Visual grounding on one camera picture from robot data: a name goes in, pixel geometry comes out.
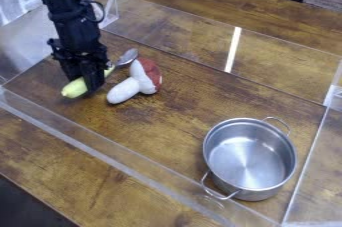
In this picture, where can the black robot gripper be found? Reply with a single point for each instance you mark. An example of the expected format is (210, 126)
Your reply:
(76, 48)

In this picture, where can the stainless steel pot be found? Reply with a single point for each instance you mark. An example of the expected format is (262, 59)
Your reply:
(250, 157)

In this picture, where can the clear acrylic enclosure wall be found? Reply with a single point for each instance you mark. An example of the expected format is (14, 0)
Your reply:
(122, 165)

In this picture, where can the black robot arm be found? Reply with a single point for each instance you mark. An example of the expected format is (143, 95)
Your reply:
(76, 48)

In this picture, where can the plush white red mushroom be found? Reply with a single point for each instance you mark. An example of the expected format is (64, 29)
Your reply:
(145, 81)

